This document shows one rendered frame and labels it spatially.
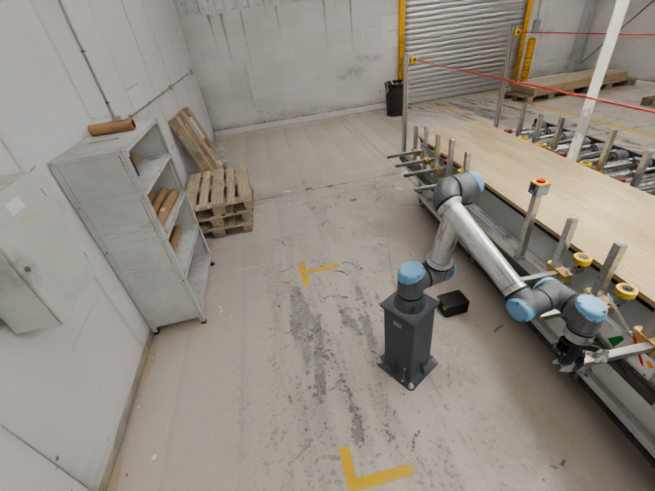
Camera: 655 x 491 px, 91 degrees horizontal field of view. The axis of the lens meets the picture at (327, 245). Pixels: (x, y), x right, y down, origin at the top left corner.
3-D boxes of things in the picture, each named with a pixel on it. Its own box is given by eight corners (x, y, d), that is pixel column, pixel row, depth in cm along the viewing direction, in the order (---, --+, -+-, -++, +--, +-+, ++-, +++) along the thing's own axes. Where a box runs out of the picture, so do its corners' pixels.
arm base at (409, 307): (412, 320, 186) (413, 307, 181) (387, 303, 199) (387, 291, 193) (432, 302, 196) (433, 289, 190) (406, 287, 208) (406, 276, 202)
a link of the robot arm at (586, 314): (587, 288, 113) (618, 307, 105) (576, 313, 120) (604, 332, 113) (567, 298, 111) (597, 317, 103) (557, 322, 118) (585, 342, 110)
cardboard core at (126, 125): (86, 127, 231) (129, 119, 234) (90, 124, 238) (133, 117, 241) (92, 137, 236) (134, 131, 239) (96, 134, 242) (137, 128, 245)
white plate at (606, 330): (646, 381, 134) (658, 366, 128) (595, 332, 155) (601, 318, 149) (648, 380, 134) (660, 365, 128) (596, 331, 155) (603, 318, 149)
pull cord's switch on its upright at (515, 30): (496, 140, 373) (517, 25, 310) (488, 136, 385) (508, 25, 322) (502, 139, 374) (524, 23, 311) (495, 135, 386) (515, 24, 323)
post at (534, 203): (518, 260, 202) (536, 196, 177) (513, 256, 206) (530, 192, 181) (524, 259, 203) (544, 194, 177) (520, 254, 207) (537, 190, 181)
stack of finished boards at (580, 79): (626, 79, 750) (629, 70, 740) (533, 95, 720) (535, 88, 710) (596, 75, 812) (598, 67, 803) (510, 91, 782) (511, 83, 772)
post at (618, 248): (582, 323, 162) (621, 245, 135) (577, 318, 165) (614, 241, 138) (589, 321, 162) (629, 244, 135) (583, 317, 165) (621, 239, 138)
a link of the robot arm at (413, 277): (392, 287, 196) (392, 265, 186) (415, 278, 200) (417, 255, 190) (405, 303, 184) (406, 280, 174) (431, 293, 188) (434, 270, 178)
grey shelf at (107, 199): (154, 334, 281) (45, 163, 193) (173, 271, 354) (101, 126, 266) (206, 322, 285) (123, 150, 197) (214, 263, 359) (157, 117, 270)
